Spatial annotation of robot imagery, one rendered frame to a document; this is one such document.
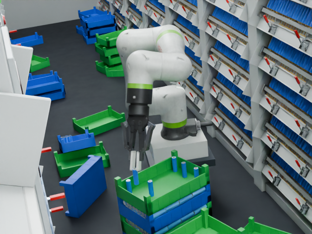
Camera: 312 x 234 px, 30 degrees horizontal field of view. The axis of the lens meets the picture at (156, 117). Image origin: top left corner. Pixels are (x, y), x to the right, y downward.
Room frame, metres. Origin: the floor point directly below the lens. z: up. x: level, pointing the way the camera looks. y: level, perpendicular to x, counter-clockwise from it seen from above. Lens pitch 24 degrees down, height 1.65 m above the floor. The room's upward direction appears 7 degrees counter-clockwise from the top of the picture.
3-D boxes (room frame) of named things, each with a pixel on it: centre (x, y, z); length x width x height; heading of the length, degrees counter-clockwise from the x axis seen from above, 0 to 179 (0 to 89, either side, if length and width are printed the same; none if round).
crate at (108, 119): (3.62, 0.39, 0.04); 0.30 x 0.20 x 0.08; 122
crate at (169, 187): (1.92, 0.00, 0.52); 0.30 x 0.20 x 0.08; 126
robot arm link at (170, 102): (2.61, -0.08, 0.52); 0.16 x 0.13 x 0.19; 90
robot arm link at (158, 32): (2.39, -0.09, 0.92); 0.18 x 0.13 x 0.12; 0
